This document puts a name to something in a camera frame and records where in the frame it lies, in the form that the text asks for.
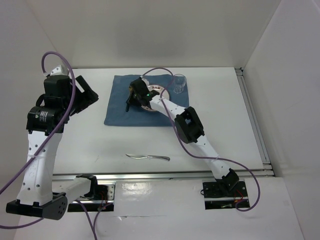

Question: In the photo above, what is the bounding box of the blue cloth placemat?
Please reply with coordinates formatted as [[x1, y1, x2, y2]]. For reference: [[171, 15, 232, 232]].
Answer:
[[104, 74, 189, 127]]

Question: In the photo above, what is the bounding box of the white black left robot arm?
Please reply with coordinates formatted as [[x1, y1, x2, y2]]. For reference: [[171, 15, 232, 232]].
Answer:
[[5, 65, 99, 220]]

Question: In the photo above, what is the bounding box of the gold fork dark handle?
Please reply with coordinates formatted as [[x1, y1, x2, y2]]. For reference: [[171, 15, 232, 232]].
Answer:
[[125, 86, 134, 112]]

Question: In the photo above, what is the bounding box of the aluminium right side rail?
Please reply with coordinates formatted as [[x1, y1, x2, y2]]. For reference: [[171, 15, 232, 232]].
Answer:
[[234, 68, 274, 175]]

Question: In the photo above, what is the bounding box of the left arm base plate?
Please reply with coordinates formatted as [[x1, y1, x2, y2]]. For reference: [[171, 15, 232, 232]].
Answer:
[[77, 183, 116, 213]]

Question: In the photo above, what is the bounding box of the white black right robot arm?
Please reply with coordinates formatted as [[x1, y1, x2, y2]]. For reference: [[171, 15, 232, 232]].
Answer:
[[126, 77, 239, 196]]

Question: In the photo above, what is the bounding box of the orange sunburst patterned plate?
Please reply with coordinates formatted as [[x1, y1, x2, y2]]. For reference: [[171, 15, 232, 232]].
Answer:
[[139, 83, 172, 113]]

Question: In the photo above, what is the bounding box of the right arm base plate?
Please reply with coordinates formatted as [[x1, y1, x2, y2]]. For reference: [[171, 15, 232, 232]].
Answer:
[[200, 181, 250, 210]]

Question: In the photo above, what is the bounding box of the silver table knife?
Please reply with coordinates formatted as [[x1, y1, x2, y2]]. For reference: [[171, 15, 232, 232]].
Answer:
[[125, 153, 171, 162]]

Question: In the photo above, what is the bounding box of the aluminium front rail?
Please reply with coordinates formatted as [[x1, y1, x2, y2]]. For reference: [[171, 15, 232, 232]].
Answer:
[[53, 169, 275, 181]]

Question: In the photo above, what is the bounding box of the clear plastic cup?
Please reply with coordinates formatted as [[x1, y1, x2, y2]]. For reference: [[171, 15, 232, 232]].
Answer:
[[173, 74, 187, 94]]

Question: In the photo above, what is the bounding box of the aluminium rail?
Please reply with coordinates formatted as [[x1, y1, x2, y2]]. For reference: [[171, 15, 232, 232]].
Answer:
[[234, 68, 274, 175], [53, 169, 275, 181]]

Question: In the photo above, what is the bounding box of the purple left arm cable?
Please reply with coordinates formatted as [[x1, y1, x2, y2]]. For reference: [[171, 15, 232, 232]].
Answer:
[[0, 51, 101, 240]]

